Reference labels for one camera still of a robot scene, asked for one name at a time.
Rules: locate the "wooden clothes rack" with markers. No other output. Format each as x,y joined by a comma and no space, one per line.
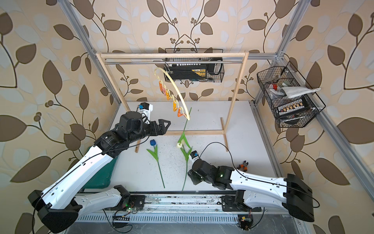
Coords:
155,58

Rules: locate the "yellow orange clothespin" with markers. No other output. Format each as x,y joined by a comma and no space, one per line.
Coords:
175,105

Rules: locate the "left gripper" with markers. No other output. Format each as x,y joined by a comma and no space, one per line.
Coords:
154,125

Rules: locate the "back black wire basket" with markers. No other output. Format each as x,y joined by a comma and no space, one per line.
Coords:
195,60

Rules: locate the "yellow clip hanger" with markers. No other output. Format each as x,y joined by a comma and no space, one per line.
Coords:
171,95

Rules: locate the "white folded cloth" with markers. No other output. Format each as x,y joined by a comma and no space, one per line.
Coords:
297,91

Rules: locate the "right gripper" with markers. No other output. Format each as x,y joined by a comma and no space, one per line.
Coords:
193,176

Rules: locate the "connector box in basket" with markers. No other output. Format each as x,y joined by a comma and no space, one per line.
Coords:
292,107

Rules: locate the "metal base rail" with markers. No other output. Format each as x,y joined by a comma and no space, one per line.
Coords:
230,202

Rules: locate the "black wire basket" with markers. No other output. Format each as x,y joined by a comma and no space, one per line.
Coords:
271,80
195,60

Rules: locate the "right black wire basket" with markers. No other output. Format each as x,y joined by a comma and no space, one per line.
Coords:
271,80

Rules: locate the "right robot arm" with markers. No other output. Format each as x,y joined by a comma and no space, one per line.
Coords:
289,193

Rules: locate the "black yellow box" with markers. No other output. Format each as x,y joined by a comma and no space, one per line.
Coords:
195,71

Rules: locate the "white artificial tulip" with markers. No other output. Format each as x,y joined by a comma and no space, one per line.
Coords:
186,156
182,137

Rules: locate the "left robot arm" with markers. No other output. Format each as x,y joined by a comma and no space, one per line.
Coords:
59,205

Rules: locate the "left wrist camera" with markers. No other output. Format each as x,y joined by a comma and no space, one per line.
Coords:
146,109

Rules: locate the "green plastic case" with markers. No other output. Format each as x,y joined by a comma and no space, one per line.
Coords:
102,178

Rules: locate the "orange handled pliers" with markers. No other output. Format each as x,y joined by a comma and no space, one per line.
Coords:
243,166

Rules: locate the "blue artificial tulip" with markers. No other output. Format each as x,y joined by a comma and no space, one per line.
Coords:
154,154

